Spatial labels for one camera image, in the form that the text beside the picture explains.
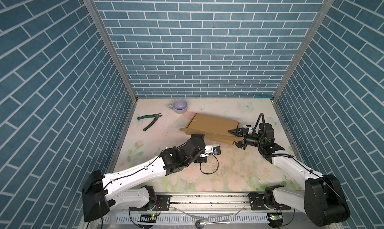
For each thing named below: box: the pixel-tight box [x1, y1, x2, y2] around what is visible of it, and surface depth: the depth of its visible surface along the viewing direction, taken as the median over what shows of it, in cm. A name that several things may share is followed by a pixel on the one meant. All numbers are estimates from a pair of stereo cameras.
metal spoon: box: [195, 219, 231, 229], surface depth 70 cm
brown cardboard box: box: [179, 113, 245, 145], surface depth 83 cm
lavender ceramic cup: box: [168, 98, 188, 114], surface depth 114 cm
